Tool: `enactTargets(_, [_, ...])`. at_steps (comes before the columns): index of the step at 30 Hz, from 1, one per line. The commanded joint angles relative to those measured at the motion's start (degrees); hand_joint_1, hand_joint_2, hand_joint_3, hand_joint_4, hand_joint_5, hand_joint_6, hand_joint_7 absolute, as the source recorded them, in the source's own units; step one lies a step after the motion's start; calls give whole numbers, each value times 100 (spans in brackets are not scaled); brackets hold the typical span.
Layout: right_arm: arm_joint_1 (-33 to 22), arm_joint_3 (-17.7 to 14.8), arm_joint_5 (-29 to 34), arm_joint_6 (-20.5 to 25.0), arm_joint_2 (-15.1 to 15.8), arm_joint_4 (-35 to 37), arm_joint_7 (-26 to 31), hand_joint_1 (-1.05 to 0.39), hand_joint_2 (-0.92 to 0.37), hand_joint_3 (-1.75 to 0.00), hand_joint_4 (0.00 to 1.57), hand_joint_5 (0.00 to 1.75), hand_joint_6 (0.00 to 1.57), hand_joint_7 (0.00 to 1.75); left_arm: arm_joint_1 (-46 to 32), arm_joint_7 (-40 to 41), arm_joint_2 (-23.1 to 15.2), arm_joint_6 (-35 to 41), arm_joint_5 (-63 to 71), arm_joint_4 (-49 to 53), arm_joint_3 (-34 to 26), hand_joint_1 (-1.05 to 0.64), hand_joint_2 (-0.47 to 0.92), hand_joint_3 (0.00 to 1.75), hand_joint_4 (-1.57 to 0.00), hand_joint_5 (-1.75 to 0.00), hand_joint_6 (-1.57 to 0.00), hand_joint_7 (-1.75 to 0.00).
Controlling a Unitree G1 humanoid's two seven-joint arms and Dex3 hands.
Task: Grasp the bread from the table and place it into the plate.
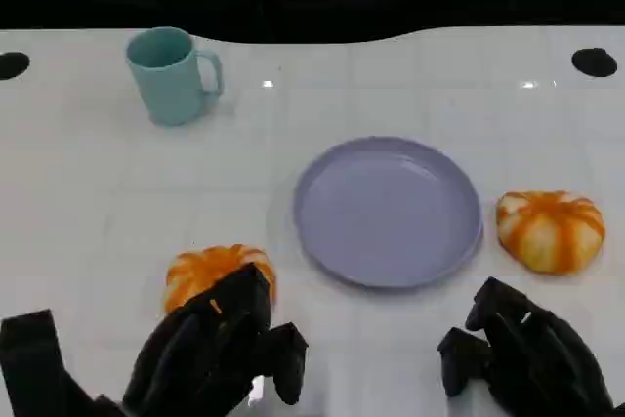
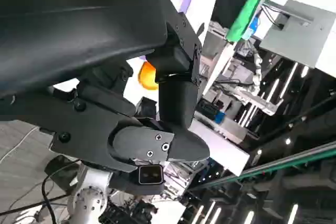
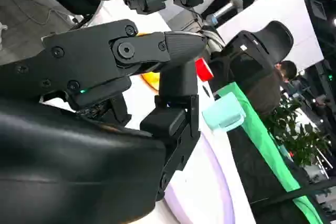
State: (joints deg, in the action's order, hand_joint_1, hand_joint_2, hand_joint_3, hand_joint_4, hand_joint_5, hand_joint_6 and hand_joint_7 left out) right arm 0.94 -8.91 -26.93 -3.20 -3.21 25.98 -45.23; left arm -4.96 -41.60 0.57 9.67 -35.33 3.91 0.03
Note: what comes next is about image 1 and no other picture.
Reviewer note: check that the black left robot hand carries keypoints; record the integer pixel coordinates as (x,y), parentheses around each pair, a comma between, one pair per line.
(205,344)

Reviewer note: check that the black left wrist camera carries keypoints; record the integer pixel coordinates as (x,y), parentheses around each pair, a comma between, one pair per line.
(29,363)

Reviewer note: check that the lilac plate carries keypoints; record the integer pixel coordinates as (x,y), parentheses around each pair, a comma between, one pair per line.
(388,212)

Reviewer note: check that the orange white toy bread roll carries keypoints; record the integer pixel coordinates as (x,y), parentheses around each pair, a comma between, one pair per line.
(549,231)
(197,273)

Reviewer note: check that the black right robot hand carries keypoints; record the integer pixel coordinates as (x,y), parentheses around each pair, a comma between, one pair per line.
(537,358)

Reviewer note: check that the pale green mug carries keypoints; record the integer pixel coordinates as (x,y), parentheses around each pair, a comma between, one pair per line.
(168,80)

